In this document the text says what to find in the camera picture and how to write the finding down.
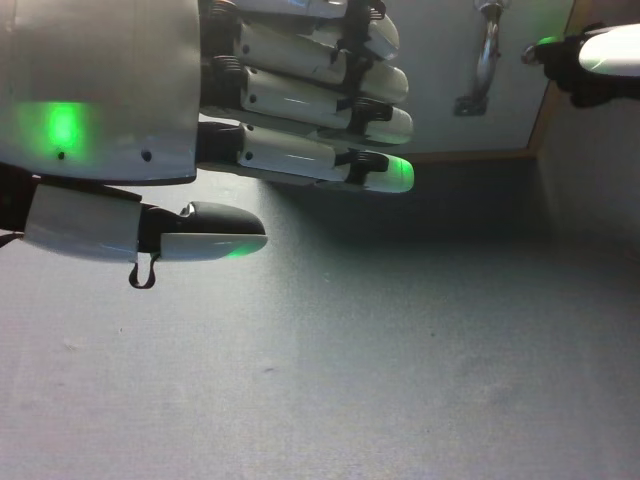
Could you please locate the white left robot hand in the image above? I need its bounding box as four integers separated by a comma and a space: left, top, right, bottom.
0, 0, 416, 291

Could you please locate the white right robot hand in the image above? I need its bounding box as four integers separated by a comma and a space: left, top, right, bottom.
519, 22, 640, 110

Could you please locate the metal drawer handle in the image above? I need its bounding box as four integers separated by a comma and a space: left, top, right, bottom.
453, 0, 514, 118

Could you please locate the white cabinet drawer front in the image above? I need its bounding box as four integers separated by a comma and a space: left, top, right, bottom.
389, 0, 576, 164

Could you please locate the grey table cloth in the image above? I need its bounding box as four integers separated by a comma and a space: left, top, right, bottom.
0, 159, 640, 480

